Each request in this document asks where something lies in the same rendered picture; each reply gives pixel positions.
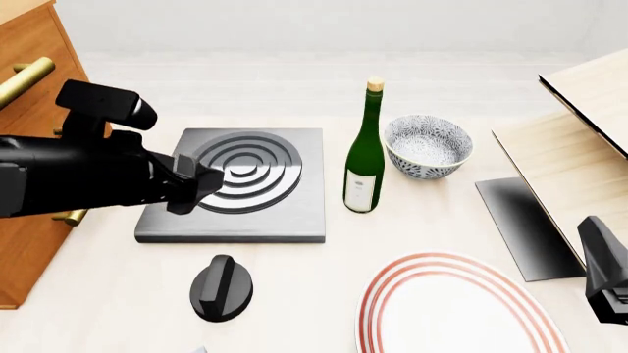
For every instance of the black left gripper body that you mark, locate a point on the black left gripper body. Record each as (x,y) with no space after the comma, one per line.
(162,176)

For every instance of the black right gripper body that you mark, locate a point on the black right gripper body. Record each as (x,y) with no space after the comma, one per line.
(613,305)

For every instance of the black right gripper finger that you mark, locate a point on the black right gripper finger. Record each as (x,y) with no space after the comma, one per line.
(601,250)

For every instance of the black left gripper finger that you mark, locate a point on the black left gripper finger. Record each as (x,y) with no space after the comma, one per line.
(208,180)
(184,204)

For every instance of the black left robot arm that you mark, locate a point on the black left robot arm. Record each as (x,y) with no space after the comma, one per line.
(73,173)

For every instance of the flat black stove plate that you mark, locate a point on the flat black stove plate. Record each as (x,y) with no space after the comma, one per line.
(275,217)

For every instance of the round black stove knob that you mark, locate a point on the round black stove knob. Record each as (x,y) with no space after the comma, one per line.
(221,290)

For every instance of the pale wood black-lined shelf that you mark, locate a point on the pale wood black-lined shelf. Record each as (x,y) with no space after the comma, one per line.
(564,158)

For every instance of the wooden drawer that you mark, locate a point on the wooden drawer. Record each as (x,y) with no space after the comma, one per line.
(24,253)
(29,114)

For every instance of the wooden cabinet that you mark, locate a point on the wooden cabinet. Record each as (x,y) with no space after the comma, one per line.
(29,257)

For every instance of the green wine bottle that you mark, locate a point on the green wine bottle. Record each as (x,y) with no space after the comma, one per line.
(364,154)

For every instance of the white plate with red rings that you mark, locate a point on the white plate with red rings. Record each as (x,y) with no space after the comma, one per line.
(441,316)

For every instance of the blue patterned white bowl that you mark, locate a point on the blue patterned white bowl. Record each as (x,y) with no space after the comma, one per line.
(427,147)

